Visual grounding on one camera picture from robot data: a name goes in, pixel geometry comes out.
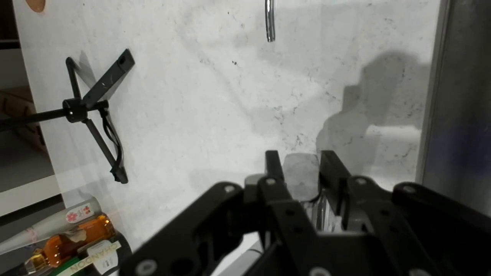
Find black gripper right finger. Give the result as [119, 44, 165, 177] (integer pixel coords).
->
[320, 148, 491, 276]

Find green champagne bottle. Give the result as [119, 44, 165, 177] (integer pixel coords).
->
[51, 231, 135, 276]

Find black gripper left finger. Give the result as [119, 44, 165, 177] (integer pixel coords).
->
[120, 148, 329, 276]

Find black tripod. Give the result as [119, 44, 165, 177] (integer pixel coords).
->
[0, 47, 137, 185]

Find pale clear bottle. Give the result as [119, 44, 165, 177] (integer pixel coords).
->
[0, 196, 102, 257]

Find brown round mat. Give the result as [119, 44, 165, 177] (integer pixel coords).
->
[23, 0, 50, 13]

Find brown wooden furniture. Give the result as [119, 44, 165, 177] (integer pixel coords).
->
[0, 85, 45, 150]

